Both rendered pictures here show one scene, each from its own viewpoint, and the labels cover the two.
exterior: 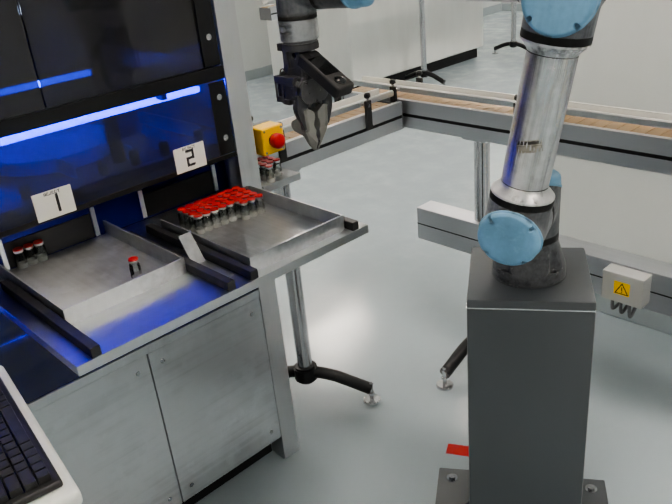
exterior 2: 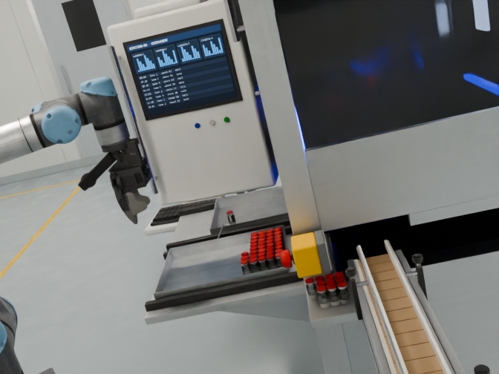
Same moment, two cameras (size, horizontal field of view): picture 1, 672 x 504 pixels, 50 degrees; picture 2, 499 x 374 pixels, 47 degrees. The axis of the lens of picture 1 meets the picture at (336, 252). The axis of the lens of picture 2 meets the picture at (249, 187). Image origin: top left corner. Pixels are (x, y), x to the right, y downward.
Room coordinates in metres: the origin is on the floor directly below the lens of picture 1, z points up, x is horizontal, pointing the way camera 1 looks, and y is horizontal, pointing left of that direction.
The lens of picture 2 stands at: (2.62, -0.69, 1.57)
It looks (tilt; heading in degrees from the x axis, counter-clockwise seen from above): 19 degrees down; 137
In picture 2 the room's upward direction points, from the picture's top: 14 degrees counter-clockwise
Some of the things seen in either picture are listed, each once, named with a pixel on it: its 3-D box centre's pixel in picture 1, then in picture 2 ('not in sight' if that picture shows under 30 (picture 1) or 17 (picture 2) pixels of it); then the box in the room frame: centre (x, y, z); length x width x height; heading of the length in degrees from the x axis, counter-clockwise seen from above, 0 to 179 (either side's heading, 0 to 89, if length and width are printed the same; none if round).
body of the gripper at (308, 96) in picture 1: (300, 73); (125, 165); (1.43, 0.03, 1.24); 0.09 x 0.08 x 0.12; 41
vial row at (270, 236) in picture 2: (216, 208); (272, 250); (1.60, 0.27, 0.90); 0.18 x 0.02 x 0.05; 131
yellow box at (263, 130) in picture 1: (265, 138); (309, 254); (1.84, 0.15, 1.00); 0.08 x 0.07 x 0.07; 42
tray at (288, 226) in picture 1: (250, 224); (224, 263); (1.50, 0.19, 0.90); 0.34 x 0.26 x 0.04; 41
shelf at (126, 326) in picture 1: (177, 257); (244, 241); (1.42, 0.34, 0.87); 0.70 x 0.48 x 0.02; 132
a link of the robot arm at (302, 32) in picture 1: (297, 31); (113, 133); (1.42, 0.03, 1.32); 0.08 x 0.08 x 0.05
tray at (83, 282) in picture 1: (88, 266); (265, 207); (1.36, 0.52, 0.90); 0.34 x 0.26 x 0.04; 42
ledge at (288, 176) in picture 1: (266, 178); (339, 303); (1.88, 0.17, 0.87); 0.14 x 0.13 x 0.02; 42
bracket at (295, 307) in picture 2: not in sight; (245, 308); (1.58, 0.15, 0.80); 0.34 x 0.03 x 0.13; 42
